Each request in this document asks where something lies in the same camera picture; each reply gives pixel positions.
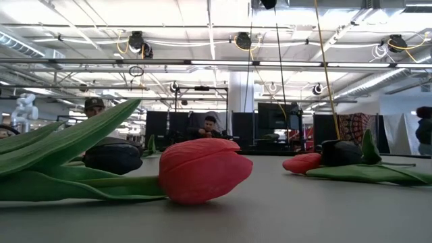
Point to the black metal stand frame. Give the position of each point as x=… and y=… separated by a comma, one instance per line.
x=202, y=88

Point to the white hanging sheet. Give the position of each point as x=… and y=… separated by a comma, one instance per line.
x=401, y=131

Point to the patterned tapestry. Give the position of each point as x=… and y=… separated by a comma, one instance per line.
x=354, y=126

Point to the black partition panel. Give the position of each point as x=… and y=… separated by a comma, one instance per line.
x=157, y=128
x=324, y=130
x=243, y=130

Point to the red artificial tulip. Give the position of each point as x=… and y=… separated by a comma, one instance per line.
x=302, y=163
x=202, y=168

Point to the black monitor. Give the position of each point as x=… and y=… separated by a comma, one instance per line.
x=273, y=116

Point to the person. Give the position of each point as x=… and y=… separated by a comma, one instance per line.
x=424, y=130
x=94, y=107
x=209, y=123

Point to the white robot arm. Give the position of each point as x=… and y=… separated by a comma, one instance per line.
x=25, y=109

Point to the silver ventilation duct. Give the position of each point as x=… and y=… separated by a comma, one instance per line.
x=381, y=79
x=20, y=45

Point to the ceiling light strip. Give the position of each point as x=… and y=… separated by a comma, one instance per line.
x=219, y=62
x=357, y=64
x=415, y=65
x=290, y=63

